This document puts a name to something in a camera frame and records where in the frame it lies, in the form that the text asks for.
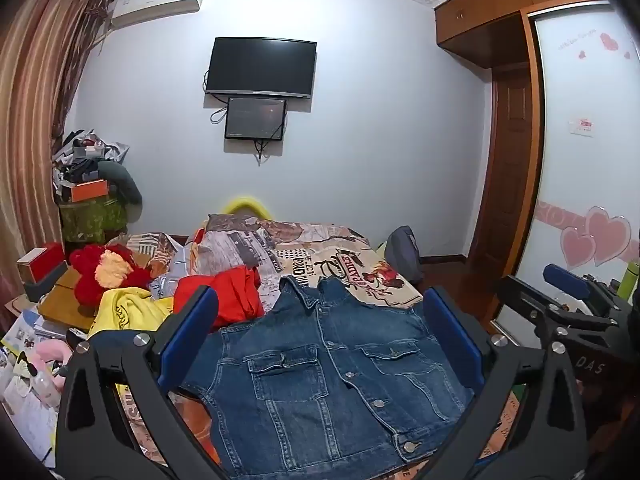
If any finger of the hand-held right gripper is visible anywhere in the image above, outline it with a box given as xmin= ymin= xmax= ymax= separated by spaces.
xmin=543 ymin=263 xmax=623 ymax=311
xmin=496 ymin=275 xmax=623 ymax=348

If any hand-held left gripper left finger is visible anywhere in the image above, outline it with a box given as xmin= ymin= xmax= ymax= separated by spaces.
xmin=55 ymin=285 xmax=226 ymax=480

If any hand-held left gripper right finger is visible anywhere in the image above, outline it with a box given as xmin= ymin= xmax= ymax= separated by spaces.
xmin=415 ymin=286 xmax=589 ymax=480

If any blue denim jacket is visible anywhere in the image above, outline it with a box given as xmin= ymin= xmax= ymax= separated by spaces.
xmin=177 ymin=274 xmax=476 ymax=480

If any red garment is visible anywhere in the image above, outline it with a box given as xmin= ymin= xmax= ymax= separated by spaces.
xmin=174 ymin=265 xmax=265 ymax=333

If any green bottle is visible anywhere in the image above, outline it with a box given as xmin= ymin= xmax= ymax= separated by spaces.
xmin=616 ymin=259 xmax=640 ymax=302

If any yellow garment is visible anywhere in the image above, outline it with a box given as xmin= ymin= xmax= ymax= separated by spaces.
xmin=87 ymin=287 xmax=176 ymax=341

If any light blue checked cloth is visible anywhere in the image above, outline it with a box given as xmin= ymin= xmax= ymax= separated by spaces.
xmin=149 ymin=240 xmax=203 ymax=302

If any printed bed sheet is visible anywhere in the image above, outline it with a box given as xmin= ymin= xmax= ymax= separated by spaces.
xmin=115 ymin=230 xmax=531 ymax=480

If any grey backpack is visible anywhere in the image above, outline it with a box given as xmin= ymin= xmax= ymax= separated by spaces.
xmin=385 ymin=226 xmax=425 ymax=286

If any white heart-print sliding door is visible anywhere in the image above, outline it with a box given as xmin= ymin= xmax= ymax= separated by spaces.
xmin=500 ymin=0 xmax=640 ymax=333

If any newspaper print quilt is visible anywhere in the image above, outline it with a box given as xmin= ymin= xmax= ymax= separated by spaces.
xmin=185 ymin=212 xmax=373 ymax=291

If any red plush toy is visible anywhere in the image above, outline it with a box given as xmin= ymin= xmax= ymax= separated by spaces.
xmin=69 ymin=243 xmax=153 ymax=306

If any brown cardboard box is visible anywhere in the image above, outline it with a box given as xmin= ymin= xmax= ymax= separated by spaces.
xmin=39 ymin=265 xmax=101 ymax=332

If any yellow chair back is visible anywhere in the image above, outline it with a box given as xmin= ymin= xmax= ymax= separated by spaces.
xmin=220 ymin=195 xmax=273 ymax=221

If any pink plush toy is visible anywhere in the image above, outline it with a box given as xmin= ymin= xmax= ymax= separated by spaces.
xmin=30 ymin=342 xmax=76 ymax=367

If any dark grey cushion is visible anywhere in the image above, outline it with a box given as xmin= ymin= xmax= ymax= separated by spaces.
xmin=97 ymin=160 xmax=144 ymax=222

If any red box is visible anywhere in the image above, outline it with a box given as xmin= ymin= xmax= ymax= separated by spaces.
xmin=17 ymin=241 xmax=68 ymax=286

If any orange box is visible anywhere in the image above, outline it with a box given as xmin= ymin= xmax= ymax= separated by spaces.
xmin=70 ymin=179 xmax=110 ymax=203

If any stack of magazines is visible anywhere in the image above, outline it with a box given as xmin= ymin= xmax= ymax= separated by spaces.
xmin=0 ymin=305 xmax=66 ymax=463

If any pile of clutter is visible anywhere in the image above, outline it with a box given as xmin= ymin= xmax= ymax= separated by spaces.
xmin=50 ymin=127 xmax=131 ymax=201

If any small black monitor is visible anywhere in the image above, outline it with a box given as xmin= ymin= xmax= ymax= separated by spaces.
xmin=224 ymin=96 xmax=288 ymax=141

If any wooden wardrobe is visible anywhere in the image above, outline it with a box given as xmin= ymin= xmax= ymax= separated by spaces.
xmin=432 ymin=0 xmax=640 ymax=321

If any striped brown curtain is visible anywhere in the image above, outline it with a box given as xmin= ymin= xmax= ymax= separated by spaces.
xmin=0 ymin=0 xmax=113 ymax=311

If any white air conditioner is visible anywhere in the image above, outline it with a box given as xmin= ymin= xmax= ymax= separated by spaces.
xmin=110 ymin=0 xmax=208 ymax=30

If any black wall television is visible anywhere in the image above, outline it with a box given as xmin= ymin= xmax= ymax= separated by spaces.
xmin=205 ymin=36 xmax=318 ymax=100

